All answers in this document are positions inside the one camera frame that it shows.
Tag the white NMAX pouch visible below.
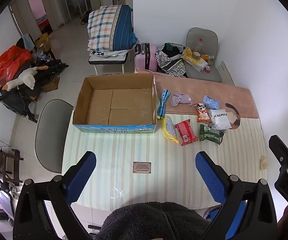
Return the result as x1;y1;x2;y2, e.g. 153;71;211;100
206;109;232;131

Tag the green snack packet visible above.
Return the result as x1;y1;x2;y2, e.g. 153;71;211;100
199;124;224;145

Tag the red snack packet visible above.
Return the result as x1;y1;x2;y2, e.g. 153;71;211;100
174;119;198;146

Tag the yellow silver mesh sponge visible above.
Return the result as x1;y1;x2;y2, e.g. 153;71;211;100
161;115;179;144

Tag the purple cloth sock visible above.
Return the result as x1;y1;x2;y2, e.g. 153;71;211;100
171;93;193;107

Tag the dark wooden chair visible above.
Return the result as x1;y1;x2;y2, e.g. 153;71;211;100
0;148;24;186

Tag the light blue tissue pack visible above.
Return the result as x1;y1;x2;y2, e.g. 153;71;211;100
203;95;219;109

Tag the orange panda snack packet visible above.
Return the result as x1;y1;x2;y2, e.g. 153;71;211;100
194;103;211;123

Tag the dark fuzzy hat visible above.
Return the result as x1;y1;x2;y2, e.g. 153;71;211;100
94;202;210;239

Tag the grey round chair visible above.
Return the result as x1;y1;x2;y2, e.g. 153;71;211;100
34;99;73;173

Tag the brown label tag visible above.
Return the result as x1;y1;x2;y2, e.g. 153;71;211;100
133;161;152;174

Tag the grey chair with clutter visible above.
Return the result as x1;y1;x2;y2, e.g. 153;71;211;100
184;27;222;83

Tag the tape roll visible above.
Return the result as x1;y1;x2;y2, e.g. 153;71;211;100
192;51;201;61

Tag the blue striped packet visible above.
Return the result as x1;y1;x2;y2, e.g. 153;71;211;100
157;88;171;119

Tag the clear plastic bottle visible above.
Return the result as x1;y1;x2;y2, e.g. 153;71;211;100
194;38;203;54

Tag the small cardboard box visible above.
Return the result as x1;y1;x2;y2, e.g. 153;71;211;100
42;75;60;93

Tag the yellow plastic bag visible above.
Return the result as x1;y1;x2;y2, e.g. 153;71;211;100
183;47;197;64

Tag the white goose plush toy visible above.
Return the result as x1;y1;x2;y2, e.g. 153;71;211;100
2;66;49;92

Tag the open cardboard box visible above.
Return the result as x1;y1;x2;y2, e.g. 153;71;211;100
72;74;158;133

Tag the patterned black white bag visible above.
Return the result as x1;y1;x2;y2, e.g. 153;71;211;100
155;42;186;77

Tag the red plastic bag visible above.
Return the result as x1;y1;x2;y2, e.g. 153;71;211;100
0;46;33;87

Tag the pink suitcase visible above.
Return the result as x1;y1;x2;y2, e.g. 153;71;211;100
135;43;158;72

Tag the white folding stool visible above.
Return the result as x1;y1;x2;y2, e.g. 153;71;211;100
88;51;129;75

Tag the black stroller frame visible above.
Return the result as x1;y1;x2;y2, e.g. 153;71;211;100
0;60;69;123

